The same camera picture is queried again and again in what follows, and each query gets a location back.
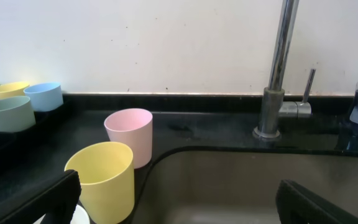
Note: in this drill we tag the steel sink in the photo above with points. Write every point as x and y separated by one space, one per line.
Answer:
228 186

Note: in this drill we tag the yellow cup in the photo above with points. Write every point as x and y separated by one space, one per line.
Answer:
9 90
110 193

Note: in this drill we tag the pink cup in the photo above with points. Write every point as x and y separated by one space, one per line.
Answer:
132 140

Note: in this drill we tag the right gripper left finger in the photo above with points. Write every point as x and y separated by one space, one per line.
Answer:
57 193

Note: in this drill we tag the blue cup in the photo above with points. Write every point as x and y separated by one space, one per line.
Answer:
47 99

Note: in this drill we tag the steel tap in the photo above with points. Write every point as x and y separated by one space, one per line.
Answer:
270 112

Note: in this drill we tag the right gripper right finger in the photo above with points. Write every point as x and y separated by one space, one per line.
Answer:
300 205

